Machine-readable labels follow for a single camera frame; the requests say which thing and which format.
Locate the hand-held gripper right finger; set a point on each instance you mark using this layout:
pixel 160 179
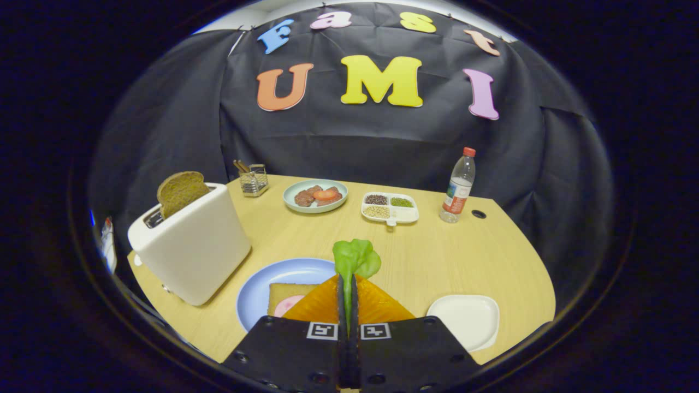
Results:
pixel 409 355

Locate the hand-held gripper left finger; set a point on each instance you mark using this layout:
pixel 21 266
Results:
pixel 295 355

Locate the green lettuce leaf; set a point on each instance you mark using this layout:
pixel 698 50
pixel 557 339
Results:
pixel 355 259

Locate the brown toast slice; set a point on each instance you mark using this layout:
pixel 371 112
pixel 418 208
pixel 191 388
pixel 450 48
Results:
pixel 180 192

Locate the pink ham slice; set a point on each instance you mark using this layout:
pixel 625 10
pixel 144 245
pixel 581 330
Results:
pixel 288 305

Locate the white square plate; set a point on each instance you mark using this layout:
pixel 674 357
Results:
pixel 464 322

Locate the bread slice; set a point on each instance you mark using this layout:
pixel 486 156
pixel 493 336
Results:
pixel 284 290

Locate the blue plate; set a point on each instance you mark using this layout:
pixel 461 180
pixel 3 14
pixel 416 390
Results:
pixel 256 295

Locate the white divided spice dish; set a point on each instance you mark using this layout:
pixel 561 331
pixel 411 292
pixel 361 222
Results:
pixel 404 214

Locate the pale green plate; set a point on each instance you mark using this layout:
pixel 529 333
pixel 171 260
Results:
pixel 295 206

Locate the white toaster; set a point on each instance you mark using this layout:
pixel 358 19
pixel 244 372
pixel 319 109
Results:
pixel 191 245

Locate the brown meat piece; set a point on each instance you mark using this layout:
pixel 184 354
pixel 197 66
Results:
pixel 304 196
pixel 334 198

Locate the red tomato slice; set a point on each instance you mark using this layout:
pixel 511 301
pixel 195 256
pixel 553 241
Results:
pixel 325 194

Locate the clear red-capped plastic bottle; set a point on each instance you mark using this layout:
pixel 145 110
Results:
pixel 458 188

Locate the brown wooden utensil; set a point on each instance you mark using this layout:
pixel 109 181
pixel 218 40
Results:
pixel 240 166

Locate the white and red object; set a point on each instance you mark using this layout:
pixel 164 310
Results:
pixel 107 245

